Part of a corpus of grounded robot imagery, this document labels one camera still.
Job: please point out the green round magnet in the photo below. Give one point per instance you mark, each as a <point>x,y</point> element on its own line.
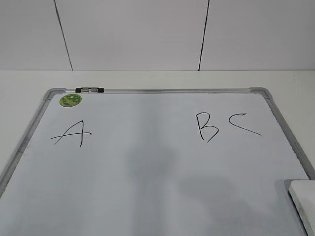
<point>70,100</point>

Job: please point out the white whiteboard eraser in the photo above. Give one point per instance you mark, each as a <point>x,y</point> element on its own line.
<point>303,195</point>

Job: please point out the white whiteboard with aluminium frame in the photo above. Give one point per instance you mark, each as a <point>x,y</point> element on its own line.
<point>181,162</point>

